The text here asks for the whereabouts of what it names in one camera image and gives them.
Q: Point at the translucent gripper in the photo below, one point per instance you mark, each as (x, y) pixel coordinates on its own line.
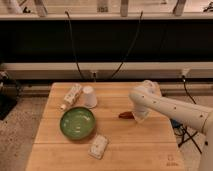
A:
(140, 117)

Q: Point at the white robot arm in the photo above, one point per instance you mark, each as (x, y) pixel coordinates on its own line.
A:
(144, 97)

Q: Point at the green ceramic bowl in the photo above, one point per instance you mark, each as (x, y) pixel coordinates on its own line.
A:
(77, 123)

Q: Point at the blue connector box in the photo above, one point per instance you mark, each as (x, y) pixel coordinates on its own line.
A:
(175, 124)

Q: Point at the white patterned sponge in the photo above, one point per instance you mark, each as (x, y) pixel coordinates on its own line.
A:
(98, 146)

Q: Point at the white paper cup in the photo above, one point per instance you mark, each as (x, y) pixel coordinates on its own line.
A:
(89, 95)

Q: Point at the white lying bottle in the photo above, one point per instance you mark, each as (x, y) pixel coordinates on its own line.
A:
(71, 97)

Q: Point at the dark equipment at left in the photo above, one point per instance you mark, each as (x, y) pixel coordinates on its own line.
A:
(8, 102)

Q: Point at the wall power outlet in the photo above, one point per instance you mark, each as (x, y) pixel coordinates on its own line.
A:
(94, 74)

